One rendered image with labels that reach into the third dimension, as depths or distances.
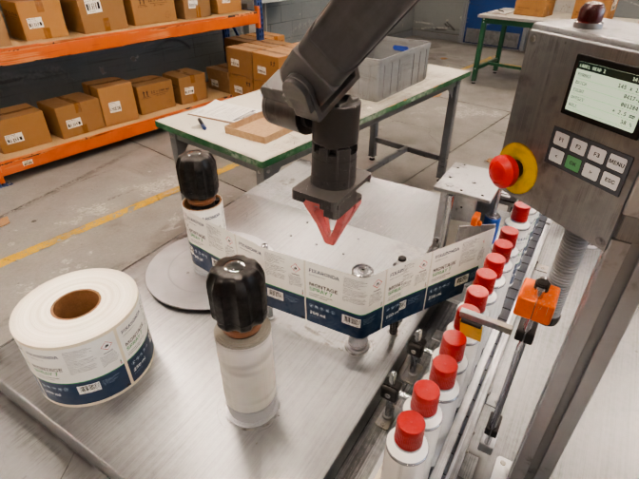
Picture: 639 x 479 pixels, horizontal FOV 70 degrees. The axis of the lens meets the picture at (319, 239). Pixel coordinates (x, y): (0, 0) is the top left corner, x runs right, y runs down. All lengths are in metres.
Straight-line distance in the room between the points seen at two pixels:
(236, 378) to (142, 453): 0.20
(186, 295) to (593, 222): 0.80
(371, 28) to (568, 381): 0.45
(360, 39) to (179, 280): 0.79
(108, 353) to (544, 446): 0.67
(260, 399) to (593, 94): 0.60
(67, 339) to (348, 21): 0.63
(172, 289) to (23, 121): 3.20
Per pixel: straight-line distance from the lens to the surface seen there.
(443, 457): 0.70
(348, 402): 0.84
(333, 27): 0.44
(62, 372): 0.86
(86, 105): 4.29
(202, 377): 0.89
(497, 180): 0.56
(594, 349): 0.61
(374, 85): 2.55
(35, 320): 0.89
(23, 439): 0.99
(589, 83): 0.51
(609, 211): 0.51
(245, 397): 0.76
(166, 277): 1.11
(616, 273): 0.54
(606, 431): 1.00
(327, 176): 0.56
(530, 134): 0.56
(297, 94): 0.49
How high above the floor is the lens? 1.55
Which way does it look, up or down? 34 degrees down
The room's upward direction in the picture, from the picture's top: straight up
